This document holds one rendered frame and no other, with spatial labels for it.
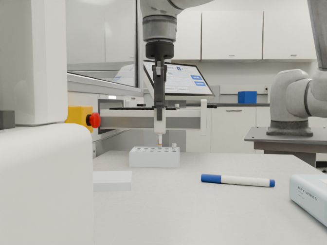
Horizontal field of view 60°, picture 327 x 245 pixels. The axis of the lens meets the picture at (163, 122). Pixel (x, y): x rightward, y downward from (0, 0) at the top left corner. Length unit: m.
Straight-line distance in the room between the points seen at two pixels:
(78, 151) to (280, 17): 4.59
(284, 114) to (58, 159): 1.19
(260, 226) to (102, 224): 0.20
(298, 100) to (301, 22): 3.59
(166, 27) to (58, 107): 0.56
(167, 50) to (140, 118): 0.26
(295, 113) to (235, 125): 2.77
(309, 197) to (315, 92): 0.81
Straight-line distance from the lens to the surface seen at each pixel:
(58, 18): 0.21
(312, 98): 1.25
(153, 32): 0.73
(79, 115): 0.70
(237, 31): 4.49
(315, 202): 0.44
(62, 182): 0.17
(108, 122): 0.92
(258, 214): 0.44
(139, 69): 1.52
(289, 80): 1.29
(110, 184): 0.53
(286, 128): 1.31
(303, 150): 1.26
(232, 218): 0.42
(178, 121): 0.88
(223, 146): 4.03
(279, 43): 4.63
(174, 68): 2.01
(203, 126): 0.86
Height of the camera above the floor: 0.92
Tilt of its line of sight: 4 degrees down
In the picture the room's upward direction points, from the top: straight up
